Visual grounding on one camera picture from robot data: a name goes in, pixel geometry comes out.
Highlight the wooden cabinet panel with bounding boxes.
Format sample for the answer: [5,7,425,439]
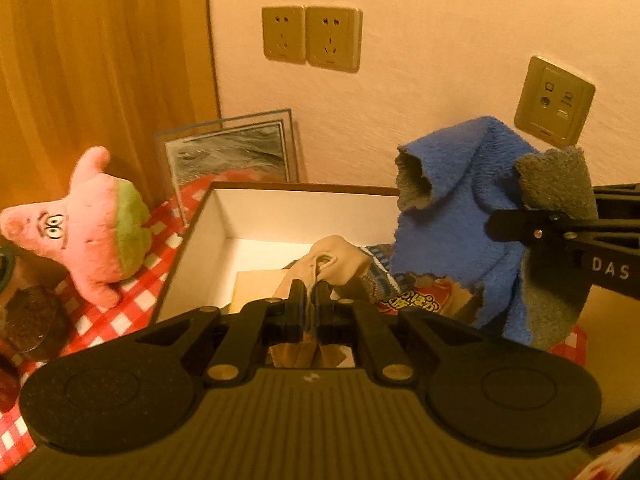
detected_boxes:
[0,0,221,216]

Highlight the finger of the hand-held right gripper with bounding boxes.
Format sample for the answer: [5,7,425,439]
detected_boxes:
[487,206,640,253]
[590,182,640,221]

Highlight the white cardboard box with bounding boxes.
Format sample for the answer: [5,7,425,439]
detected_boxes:
[150,182,483,368]

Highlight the brown cylindrical canister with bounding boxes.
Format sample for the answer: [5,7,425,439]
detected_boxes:
[0,355,21,411]

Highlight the beige nylon stocking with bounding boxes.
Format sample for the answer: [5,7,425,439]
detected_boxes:
[270,235,371,368]

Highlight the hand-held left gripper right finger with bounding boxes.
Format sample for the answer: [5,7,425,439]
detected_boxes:
[316,280,483,386]

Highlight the beige wall data plate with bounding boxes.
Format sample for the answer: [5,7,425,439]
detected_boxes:
[514,55,596,148]

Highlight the pink starfish plush toy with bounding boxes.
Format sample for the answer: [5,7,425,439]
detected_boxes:
[0,146,152,309]

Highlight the beige wall power socket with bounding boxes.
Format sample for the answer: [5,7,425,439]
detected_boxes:
[305,6,363,73]
[261,6,307,65]

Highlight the patterned knit sock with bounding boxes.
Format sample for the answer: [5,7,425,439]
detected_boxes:
[350,244,401,306]

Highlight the glass jar with green lid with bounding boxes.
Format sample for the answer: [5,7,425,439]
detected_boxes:
[0,250,71,361]

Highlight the printed plastic snack packet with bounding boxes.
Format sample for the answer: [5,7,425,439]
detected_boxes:
[377,275,483,331]

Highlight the blue grey fleece cloth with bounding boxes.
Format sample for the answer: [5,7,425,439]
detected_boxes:
[389,116,598,351]

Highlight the red white checkered tablecloth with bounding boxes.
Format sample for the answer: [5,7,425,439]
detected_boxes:
[0,170,588,461]

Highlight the framed grey picture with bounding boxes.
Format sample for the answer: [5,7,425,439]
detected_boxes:
[154,107,300,228]

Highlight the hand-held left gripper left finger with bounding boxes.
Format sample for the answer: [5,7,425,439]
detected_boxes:
[135,279,307,386]

